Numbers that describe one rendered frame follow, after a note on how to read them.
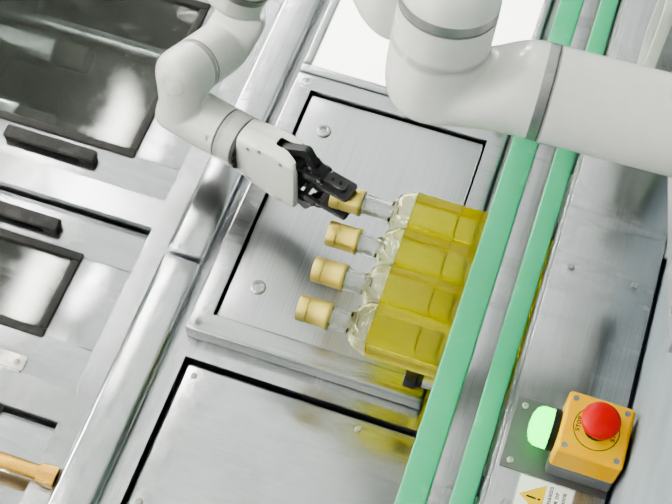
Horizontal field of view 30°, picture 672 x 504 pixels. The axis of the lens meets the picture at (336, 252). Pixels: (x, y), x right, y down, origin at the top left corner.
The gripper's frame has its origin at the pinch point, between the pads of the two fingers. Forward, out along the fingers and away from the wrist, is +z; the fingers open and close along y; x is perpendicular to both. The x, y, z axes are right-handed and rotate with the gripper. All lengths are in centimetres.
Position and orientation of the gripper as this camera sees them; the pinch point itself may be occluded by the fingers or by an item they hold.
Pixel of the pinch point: (338, 196)
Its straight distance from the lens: 167.8
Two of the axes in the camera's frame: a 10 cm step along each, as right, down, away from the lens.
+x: 5.5, -7.1, 4.5
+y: 0.3, -5.2, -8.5
